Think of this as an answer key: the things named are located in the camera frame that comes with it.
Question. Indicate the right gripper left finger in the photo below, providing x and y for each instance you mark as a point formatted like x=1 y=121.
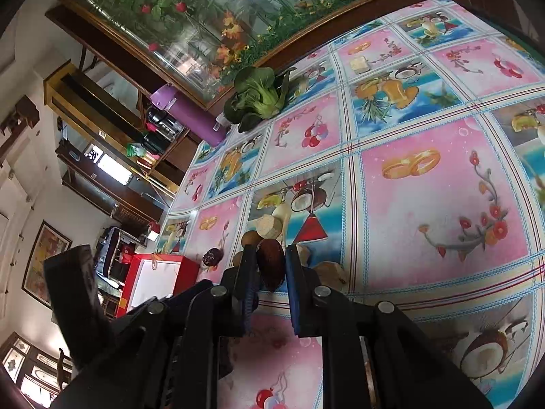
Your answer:
x=246 y=287

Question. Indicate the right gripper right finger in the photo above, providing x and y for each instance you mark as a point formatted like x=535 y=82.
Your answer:
x=301 y=282

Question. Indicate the brown date fruit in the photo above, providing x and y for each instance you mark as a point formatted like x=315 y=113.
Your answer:
x=271 y=263

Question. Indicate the beige hexagonal cake piece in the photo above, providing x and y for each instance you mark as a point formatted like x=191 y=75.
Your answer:
x=332 y=275

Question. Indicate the dark red jujube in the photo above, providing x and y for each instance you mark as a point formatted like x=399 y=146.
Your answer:
x=212 y=257

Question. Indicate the brown longan fruit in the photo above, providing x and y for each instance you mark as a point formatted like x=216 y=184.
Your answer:
x=250 y=238

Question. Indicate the red white tray box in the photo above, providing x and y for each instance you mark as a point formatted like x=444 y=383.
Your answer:
x=155 y=275

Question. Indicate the purple thermos bottle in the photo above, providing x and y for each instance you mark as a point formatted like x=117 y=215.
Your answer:
x=167 y=98

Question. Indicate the colourful patterned tablecloth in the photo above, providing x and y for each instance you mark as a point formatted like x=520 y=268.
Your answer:
x=423 y=178

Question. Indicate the green bok choy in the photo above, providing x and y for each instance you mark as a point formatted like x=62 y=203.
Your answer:
x=259 y=95

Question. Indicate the small butter cube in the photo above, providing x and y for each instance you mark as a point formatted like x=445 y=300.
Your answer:
x=359 y=65

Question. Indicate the flower glass partition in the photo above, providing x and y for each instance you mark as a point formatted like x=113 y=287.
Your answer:
x=199 y=45

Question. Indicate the framed wall painting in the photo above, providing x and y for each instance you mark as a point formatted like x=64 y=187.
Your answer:
x=48 y=243

